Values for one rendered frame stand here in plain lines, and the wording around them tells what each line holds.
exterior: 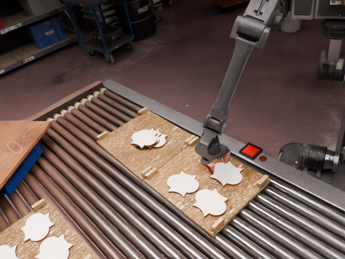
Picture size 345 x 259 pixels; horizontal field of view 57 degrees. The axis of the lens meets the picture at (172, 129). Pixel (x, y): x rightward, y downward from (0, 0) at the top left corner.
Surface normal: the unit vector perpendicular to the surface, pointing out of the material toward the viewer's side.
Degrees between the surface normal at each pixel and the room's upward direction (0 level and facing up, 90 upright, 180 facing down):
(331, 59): 90
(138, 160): 0
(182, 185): 0
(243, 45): 81
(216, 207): 0
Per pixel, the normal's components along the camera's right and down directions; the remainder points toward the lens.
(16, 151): -0.16, -0.77
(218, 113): -0.42, 0.50
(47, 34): 0.62, 0.41
